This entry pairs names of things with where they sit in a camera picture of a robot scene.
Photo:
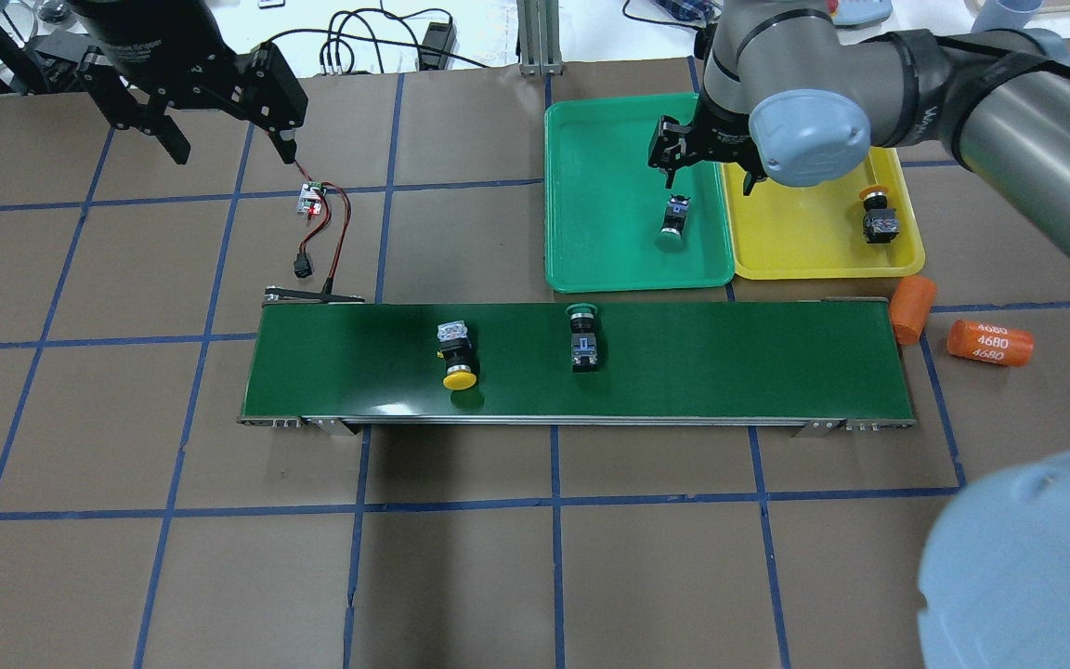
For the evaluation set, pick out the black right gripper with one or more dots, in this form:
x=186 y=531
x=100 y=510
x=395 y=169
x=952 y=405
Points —
x=724 y=139

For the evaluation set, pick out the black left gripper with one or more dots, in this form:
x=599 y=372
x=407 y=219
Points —
x=147 y=35

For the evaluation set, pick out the yellow push button switch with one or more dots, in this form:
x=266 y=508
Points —
x=880 y=224

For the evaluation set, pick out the green push button switch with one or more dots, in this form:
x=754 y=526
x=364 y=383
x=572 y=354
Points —
x=584 y=346

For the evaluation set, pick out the plain orange cylinder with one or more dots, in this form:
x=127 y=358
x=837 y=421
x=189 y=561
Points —
x=910 y=307

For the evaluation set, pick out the orange cylinder with 4680 print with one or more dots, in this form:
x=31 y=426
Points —
x=991 y=343

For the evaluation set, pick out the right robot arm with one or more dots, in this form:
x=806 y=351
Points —
x=534 y=546

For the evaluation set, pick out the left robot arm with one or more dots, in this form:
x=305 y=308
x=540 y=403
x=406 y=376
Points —
x=33 y=19

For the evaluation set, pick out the yellow plastic tray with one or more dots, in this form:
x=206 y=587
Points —
x=783 y=233

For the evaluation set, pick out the small controller circuit board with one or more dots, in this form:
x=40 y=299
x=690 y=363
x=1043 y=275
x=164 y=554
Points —
x=310 y=202

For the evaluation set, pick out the green plastic tray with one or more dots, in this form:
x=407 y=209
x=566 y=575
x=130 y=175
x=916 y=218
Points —
x=604 y=205

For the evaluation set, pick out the green conveyor belt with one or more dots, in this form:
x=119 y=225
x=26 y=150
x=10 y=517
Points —
x=816 y=365

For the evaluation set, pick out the black power adapter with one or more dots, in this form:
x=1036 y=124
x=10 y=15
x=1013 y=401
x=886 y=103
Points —
x=436 y=47

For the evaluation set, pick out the blue plastic cup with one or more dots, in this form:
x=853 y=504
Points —
x=995 y=15

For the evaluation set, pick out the aluminium frame post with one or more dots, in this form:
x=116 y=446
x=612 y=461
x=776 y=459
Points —
x=538 y=43

